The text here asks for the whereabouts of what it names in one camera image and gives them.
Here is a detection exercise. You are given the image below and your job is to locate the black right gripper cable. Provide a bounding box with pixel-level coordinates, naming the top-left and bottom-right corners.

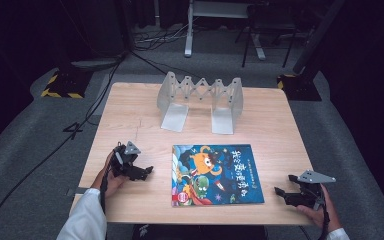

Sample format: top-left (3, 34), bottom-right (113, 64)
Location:
top-left (317, 196), bottom-right (332, 240)

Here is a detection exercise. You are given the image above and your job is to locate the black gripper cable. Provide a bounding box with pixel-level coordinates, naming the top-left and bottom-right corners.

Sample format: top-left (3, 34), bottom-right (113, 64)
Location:
top-left (99, 166), bottom-right (115, 214)
top-left (317, 196), bottom-right (332, 240)

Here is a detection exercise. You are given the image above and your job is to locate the black metal chair frame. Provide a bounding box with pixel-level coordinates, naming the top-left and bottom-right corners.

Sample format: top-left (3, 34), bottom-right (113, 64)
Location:
top-left (234, 3), bottom-right (299, 68)

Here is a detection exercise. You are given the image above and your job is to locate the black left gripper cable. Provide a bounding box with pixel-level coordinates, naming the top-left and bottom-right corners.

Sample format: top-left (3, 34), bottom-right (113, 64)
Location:
top-left (99, 166), bottom-right (115, 214)

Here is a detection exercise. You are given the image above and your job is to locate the long black floor cable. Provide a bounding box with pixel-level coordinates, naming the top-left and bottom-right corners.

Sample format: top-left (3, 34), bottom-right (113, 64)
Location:
top-left (0, 53), bottom-right (128, 240)

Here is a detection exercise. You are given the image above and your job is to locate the grey tape strip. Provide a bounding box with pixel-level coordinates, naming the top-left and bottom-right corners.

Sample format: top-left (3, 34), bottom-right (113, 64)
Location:
top-left (66, 187), bottom-right (91, 196)

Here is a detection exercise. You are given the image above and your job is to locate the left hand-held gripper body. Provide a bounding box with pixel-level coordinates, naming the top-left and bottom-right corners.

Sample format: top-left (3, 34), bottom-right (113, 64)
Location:
top-left (110, 141), bottom-right (144, 181)

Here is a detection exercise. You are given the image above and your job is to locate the grey expandable metal book rack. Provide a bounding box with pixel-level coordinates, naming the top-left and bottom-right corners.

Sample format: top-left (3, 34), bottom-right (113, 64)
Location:
top-left (156, 71), bottom-right (244, 135)

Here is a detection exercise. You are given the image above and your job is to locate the white metal desk frame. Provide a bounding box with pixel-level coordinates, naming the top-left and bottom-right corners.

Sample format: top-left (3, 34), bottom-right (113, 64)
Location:
top-left (184, 0), bottom-right (268, 61)

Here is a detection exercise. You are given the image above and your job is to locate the black yellow striped stand base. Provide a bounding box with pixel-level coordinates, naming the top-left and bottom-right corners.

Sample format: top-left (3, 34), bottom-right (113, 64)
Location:
top-left (40, 69), bottom-right (93, 99)
top-left (277, 73), bottom-right (323, 102)

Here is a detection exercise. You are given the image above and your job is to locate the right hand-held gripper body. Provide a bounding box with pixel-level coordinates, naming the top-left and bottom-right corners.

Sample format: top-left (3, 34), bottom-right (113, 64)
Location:
top-left (284, 169), bottom-right (337, 211)

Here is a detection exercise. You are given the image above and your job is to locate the slanted black stand post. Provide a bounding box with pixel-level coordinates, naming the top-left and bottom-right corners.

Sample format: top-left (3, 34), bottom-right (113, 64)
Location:
top-left (292, 0), bottom-right (346, 75)

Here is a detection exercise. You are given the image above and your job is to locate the person's dark clothing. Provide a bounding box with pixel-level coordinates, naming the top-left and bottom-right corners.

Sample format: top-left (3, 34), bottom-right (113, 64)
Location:
top-left (132, 224), bottom-right (268, 240)

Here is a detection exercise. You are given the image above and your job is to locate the blue cartoon picture book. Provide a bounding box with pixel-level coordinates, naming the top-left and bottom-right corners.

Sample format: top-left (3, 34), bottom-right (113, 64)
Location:
top-left (170, 143), bottom-right (265, 208)

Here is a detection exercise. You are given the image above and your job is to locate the tangle of floor cables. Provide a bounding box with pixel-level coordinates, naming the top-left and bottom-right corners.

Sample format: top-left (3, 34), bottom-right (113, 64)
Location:
top-left (131, 23), bottom-right (194, 52)

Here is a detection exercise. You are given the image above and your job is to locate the person's left hand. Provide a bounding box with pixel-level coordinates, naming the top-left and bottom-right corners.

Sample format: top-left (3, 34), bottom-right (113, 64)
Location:
top-left (91, 151), bottom-right (128, 196)

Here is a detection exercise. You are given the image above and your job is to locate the person's right hand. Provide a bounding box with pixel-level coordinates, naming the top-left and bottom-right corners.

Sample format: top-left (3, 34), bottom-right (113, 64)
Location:
top-left (296, 183), bottom-right (343, 232)

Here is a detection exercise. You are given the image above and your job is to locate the grey flat base plate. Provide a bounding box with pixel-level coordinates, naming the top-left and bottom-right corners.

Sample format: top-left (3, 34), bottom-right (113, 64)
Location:
top-left (71, 58), bottom-right (124, 70)

